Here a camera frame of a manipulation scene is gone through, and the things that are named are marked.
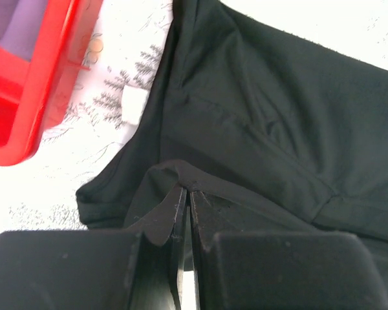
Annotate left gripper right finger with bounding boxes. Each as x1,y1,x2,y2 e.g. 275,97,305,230
190,192,388,309

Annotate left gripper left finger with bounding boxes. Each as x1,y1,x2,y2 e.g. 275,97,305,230
0,186,187,309

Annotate black t shirt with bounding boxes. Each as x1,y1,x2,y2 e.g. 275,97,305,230
76,1,388,290

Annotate red plastic bin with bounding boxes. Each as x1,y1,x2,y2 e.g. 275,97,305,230
0,1,102,166

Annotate white garment label tag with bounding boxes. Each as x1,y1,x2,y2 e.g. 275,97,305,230
121,86,149,126

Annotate floral patterned table mat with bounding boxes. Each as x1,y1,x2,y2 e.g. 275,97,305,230
0,1,388,233

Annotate purple crumpled t shirt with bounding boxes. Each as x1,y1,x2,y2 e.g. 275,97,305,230
0,0,48,61

